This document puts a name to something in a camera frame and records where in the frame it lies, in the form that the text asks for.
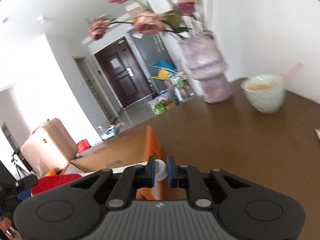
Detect white tape roll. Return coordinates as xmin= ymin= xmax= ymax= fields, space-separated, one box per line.
xmin=155 ymin=159 xmax=168 ymax=182

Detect person left hand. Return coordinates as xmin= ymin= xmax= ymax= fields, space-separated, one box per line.
xmin=1 ymin=217 xmax=21 ymax=240

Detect red cardboard box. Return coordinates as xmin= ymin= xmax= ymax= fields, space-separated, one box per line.
xmin=60 ymin=125 xmax=166 ymax=201

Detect orange fruit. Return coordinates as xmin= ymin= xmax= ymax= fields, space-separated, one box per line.
xmin=46 ymin=170 xmax=57 ymax=177

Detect pink ribbed suitcase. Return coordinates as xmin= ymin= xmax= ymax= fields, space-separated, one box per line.
xmin=21 ymin=118 xmax=78 ymax=172

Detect red stool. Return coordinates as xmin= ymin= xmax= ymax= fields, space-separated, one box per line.
xmin=76 ymin=139 xmax=91 ymax=153

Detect clutter pile by fridge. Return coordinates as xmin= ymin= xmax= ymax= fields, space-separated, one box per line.
xmin=148 ymin=61 xmax=195 ymax=115

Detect wooden round table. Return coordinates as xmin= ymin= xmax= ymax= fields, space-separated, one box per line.
xmin=69 ymin=77 xmax=320 ymax=240

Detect dark brown door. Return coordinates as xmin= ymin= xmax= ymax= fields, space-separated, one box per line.
xmin=95 ymin=37 xmax=152 ymax=108

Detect purple textured vase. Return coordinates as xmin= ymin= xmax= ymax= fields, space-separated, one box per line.
xmin=179 ymin=32 xmax=232 ymax=104

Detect pale green bowl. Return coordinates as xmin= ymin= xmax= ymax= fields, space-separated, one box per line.
xmin=241 ymin=74 xmax=286 ymax=114

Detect grey refrigerator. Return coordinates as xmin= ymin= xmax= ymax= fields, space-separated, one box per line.
xmin=126 ymin=28 xmax=176 ymax=94

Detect crumpled white tissue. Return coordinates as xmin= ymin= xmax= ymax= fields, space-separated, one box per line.
xmin=315 ymin=129 xmax=320 ymax=139

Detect pink spoon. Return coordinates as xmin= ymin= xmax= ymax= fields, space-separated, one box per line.
xmin=283 ymin=62 xmax=304 ymax=81

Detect dried pink roses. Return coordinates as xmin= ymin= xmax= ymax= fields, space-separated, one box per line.
xmin=88 ymin=0 xmax=213 ymax=41

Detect camera tripod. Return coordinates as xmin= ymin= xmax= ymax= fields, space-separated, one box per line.
xmin=11 ymin=148 xmax=30 ymax=179

